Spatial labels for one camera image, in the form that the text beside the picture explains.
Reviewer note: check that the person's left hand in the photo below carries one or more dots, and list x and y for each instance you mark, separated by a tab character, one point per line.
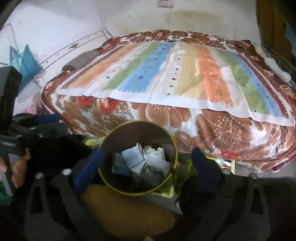
19	169

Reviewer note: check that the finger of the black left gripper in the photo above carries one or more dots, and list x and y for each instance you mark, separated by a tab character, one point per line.
43	131
27	119

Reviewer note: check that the white roll beside bed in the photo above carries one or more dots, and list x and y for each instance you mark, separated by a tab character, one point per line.
284	76

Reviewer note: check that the white bed headboard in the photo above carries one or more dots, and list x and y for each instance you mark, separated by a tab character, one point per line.
52	65

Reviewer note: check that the gold rimmed trash bin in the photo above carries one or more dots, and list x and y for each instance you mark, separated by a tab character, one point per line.
148	181

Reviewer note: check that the striped colourful bed cloth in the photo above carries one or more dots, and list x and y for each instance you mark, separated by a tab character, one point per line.
182	75

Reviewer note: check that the grey rolled pillow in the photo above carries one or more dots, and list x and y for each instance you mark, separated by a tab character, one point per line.
80	60

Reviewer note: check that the light blue face mask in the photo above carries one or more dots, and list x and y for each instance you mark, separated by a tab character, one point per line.
134	158

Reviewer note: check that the white crumpled tissue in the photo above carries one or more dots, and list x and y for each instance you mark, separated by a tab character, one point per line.
156	159

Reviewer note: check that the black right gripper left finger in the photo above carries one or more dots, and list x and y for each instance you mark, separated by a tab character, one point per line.
86	169

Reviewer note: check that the surgical mask package bag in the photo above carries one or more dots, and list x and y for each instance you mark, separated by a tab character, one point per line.
119	165

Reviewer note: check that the teal blue bag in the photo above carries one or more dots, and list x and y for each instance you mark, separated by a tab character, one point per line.
25	63

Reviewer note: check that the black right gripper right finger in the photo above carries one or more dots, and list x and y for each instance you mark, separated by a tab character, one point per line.
208	170

